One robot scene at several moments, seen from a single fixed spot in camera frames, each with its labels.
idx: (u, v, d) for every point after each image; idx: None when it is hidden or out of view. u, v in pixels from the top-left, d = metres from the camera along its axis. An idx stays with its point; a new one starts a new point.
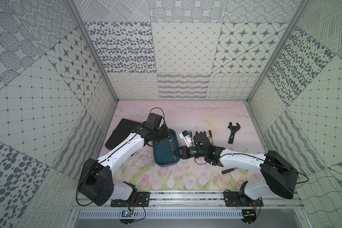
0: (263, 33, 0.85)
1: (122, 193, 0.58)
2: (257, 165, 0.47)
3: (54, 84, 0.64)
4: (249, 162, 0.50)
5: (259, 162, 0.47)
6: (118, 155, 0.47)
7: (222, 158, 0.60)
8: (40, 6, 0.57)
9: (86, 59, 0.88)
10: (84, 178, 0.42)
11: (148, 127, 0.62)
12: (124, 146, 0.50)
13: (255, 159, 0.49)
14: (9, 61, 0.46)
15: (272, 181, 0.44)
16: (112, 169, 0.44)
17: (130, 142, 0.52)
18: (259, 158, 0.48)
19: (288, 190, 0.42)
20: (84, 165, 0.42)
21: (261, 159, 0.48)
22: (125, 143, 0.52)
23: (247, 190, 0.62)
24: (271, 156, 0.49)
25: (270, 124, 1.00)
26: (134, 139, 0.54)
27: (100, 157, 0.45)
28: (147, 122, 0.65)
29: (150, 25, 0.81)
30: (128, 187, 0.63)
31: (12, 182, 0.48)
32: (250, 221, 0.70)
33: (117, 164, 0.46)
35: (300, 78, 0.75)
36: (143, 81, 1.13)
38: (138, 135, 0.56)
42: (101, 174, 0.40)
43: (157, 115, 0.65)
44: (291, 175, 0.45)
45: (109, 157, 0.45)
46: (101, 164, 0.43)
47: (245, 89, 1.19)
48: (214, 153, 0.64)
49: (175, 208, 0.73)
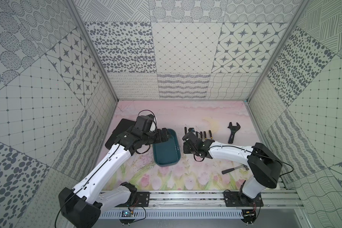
0: (262, 33, 0.85)
1: (119, 198, 0.57)
2: (245, 156, 0.48)
3: (54, 84, 0.64)
4: (237, 153, 0.51)
5: (246, 154, 0.49)
6: (96, 180, 0.41)
7: (211, 149, 0.60)
8: (40, 6, 0.57)
9: (86, 59, 0.88)
10: (63, 207, 0.38)
11: (136, 133, 0.56)
12: (105, 165, 0.44)
13: (243, 151, 0.50)
14: (9, 61, 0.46)
15: (258, 171, 0.46)
16: (91, 198, 0.39)
17: (111, 159, 0.45)
18: (246, 150, 0.50)
19: (272, 180, 0.44)
20: (60, 195, 0.38)
21: (249, 150, 0.49)
22: (105, 161, 0.45)
23: (245, 189, 0.63)
24: (258, 147, 0.48)
25: (270, 124, 1.00)
26: (116, 154, 0.47)
27: (76, 186, 0.40)
28: (135, 127, 0.56)
29: (150, 25, 0.81)
30: (126, 191, 0.62)
31: (12, 182, 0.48)
32: (250, 221, 0.70)
33: (97, 189, 0.41)
35: (300, 78, 0.75)
36: (142, 81, 1.13)
38: (122, 146, 0.49)
42: (78, 206, 0.36)
43: (147, 119, 0.56)
44: (276, 167, 0.47)
45: (87, 185, 0.40)
46: (76, 194, 0.38)
47: (245, 89, 1.19)
48: (204, 145, 0.64)
49: (175, 208, 0.73)
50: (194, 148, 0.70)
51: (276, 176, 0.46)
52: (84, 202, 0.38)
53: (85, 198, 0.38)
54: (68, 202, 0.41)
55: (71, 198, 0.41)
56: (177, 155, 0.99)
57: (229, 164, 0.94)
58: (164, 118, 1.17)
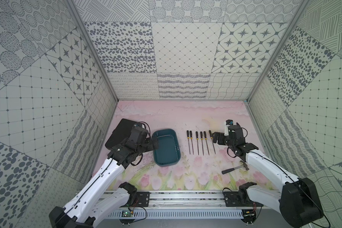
0: (263, 33, 0.85)
1: (118, 203, 0.57)
2: (283, 181, 0.44)
3: (54, 84, 0.64)
4: (276, 173, 0.47)
5: (286, 180, 0.44)
6: (88, 198, 0.41)
7: (249, 153, 0.58)
8: (40, 6, 0.57)
9: (86, 59, 0.88)
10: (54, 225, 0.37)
11: (130, 145, 0.55)
12: (96, 183, 0.43)
13: (285, 175, 0.45)
14: (9, 62, 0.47)
15: (287, 202, 0.41)
16: (82, 218, 0.38)
17: (103, 175, 0.45)
18: (289, 176, 0.45)
19: (296, 218, 0.40)
20: (50, 215, 0.37)
21: (291, 178, 0.44)
22: (98, 178, 0.44)
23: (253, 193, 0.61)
24: (304, 181, 0.42)
25: (270, 124, 1.00)
26: (109, 169, 0.46)
27: (66, 206, 0.39)
28: (129, 139, 0.55)
29: (150, 25, 0.81)
30: (124, 194, 0.61)
31: (12, 182, 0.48)
32: (250, 221, 0.70)
33: (89, 207, 0.41)
35: (300, 78, 0.75)
36: (142, 81, 1.13)
38: (115, 160, 0.48)
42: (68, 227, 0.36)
43: (141, 131, 0.56)
44: (312, 211, 0.41)
45: (78, 203, 0.39)
46: (67, 214, 0.38)
47: (245, 89, 1.19)
48: (245, 146, 0.62)
49: (175, 208, 0.73)
50: (232, 143, 0.70)
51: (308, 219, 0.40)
52: (74, 223, 0.37)
53: (76, 218, 0.37)
54: (59, 220, 0.40)
55: (62, 216, 0.41)
56: (178, 155, 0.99)
57: (229, 164, 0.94)
58: (164, 118, 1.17)
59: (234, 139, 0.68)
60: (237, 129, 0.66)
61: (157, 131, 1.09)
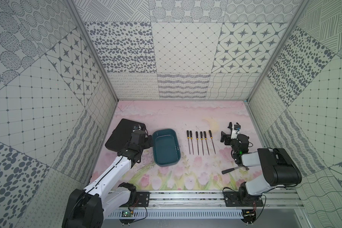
0: (262, 33, 0.85)
1: (117, 200, 0.55)
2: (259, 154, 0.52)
3: (54, 84, 0.64)
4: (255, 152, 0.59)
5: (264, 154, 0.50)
6: (106, 181, 0.46)
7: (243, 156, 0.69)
8: (40, 6, 0.57)
9: (86, 59, 0.87)
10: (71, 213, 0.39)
11: (133, 147, 0.65)
12: (111, 171, 0.50)
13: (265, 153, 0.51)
14: (9, 62, 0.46)
15: (264, 161, 0.50)
16: (102, 197, 0.43)
17: (117, 166, 0.52)
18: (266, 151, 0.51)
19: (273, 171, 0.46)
20: (70, 197, 0.40)
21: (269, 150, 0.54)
22: (112, 168, 0.51)
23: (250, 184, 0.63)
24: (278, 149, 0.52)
25: (270, 124, 1.00)
26: (122, 162, 0.54)
27: (86, 187, 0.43)
28: (131, 142, 0.64)
29: (150, 25, 0.81)
30: (125, 191, 0.62)
31: (12, 182, 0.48)
32: (250, 221, 0.70)
33: (107, 190, 0.46)
35: (300, 78, 0.75)
36: (142, 81, 1.13)
38: (125, 157, 0.56)
42: (90, 203, 0.39)
43: (141, 133, 0.65)
44: (287, 170, 0.46)
45: (98, 185, 0.44)
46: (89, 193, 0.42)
47: (245, 89, 1.19)
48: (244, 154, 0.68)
49: (175, 208, 0.73)
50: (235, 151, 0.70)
51: (283, 177, 0.45)
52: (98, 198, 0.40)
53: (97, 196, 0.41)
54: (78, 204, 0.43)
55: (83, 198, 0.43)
56: (178, 155, 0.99)
57: (229, 164, 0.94)
58: (164, 118, 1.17)
59: (239, 148, 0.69)
60: (245, 142, 0.72)
61: (157, 131, 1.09)
